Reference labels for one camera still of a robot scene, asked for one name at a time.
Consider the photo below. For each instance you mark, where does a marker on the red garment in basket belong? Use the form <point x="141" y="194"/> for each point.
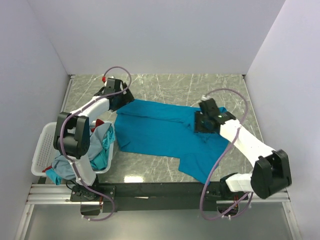
<point x="97" y="123"/>

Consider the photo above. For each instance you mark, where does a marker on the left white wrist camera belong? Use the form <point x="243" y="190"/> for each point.
<point x="105" y="79"/>

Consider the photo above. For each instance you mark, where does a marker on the teal blue t shirt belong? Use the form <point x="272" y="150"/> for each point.
<point x="166" y="130"/>

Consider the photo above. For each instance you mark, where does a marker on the white plastic laundry basket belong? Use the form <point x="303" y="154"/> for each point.
<point x="100" y="151"/>

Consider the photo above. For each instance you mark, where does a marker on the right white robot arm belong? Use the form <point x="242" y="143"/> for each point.
<point x="271" y="168"/>

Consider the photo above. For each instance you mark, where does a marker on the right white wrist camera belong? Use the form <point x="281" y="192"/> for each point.
<point x="205" y="98"/>

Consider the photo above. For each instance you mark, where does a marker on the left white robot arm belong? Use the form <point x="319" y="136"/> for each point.
<point x="72" y="131"/>

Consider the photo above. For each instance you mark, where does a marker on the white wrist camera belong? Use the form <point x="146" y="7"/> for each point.
<point x="105" y="79"/>
<point x="205" y="98"/>

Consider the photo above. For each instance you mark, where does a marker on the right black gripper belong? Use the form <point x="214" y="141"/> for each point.
<point x="197" y="127"/>

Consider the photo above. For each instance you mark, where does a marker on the black base beam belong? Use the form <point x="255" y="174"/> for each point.
<point x="115" y="197"/>

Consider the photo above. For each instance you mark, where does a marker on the teal t shirt in basket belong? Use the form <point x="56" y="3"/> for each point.
<point x="105" y="152"/>

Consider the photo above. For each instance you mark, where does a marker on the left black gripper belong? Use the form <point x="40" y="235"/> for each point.
<point x="127" y="98"/>

